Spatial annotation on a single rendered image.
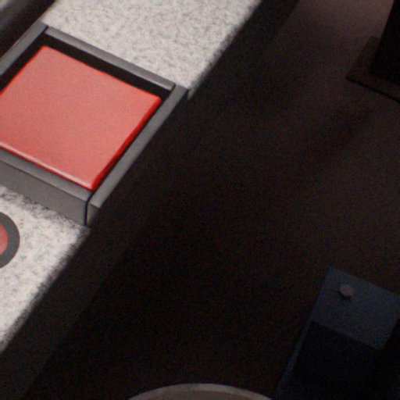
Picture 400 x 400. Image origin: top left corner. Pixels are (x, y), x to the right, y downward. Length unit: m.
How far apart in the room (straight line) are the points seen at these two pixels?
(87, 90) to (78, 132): 0.02
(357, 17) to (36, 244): 1.56
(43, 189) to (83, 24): 0.11
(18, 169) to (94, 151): 0.03
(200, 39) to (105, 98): 0.07
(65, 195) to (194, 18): 0.13
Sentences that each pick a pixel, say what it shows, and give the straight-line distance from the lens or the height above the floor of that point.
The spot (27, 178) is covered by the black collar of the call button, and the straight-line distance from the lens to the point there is 0.42.
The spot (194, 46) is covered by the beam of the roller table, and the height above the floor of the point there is 0.91.
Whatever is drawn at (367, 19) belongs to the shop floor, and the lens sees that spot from 1.93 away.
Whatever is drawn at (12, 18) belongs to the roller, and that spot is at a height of 0.91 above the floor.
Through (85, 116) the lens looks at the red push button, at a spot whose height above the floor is 0.93.
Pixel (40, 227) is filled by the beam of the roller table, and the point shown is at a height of 0.91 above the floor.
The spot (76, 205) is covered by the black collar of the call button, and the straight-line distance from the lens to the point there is 0.41.
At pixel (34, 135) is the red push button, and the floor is 0.93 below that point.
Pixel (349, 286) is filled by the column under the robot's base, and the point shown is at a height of 0.02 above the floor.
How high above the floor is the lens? 1.26
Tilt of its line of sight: 52 degrees down
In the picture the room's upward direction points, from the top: 11 degrees clockwise
